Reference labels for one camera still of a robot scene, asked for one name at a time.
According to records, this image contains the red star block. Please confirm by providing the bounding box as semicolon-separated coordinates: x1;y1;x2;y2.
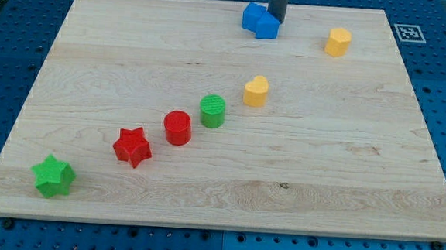
113;127;153;169

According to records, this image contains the black white fiducial marker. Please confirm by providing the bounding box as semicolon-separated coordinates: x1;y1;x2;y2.
394;23;426;43

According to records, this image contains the green cylinder block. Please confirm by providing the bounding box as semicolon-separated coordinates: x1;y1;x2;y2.
199;94;226;128

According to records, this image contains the yellow hexagon block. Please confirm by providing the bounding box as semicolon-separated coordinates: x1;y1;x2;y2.
324;27;352;57

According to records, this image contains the blue cube block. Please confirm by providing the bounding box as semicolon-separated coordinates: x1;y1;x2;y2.
242;2;266;32

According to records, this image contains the yellow heart block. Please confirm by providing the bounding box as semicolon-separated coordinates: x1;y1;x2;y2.
243;75;269;107

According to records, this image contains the green star block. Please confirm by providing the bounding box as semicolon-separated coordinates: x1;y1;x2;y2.
30;154;77;198

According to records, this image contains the red cylinder block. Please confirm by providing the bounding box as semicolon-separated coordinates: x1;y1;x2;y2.
163;110;191;146

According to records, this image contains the light wooden board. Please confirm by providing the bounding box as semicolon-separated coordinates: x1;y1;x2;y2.
0;0;446;241

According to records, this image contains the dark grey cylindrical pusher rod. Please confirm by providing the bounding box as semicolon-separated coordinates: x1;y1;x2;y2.
267;0;289;24

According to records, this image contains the blue pentagon block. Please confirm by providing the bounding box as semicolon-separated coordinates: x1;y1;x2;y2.
255;12;280;39

